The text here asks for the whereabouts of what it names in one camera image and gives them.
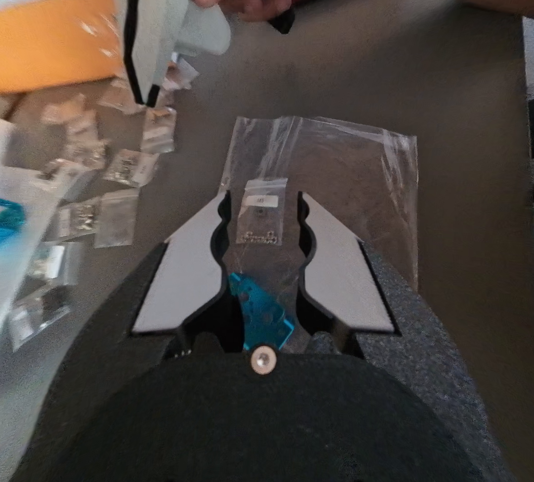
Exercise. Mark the blue metal bracket small holes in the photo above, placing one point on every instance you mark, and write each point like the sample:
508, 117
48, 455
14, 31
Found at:
8, 219

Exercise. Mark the dark grey desk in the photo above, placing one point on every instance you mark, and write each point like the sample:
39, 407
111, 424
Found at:
375, 73

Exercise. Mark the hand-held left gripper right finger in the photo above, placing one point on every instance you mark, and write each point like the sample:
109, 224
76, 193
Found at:
346, 281

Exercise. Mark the blue metal bracket large holes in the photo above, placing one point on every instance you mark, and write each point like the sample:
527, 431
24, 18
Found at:
258, 306

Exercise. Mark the small clear nut bag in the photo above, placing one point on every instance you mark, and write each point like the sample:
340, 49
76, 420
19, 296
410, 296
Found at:
267, 223

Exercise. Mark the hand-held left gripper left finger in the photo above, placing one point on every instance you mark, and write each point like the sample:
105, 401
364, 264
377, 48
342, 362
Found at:
183, 281

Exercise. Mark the large clear plastic bag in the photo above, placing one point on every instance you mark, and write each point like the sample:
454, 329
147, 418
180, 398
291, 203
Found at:
354, 198

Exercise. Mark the orange white cardboard box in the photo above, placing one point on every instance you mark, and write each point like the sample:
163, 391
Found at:
50, 43

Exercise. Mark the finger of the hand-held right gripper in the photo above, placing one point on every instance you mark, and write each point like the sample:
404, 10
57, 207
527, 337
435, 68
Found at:
156, 23

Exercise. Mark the pile of small screw bags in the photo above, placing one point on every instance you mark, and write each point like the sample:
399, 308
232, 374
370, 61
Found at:
121, 219

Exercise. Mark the white foam sheet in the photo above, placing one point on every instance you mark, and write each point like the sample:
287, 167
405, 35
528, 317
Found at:
16, 265

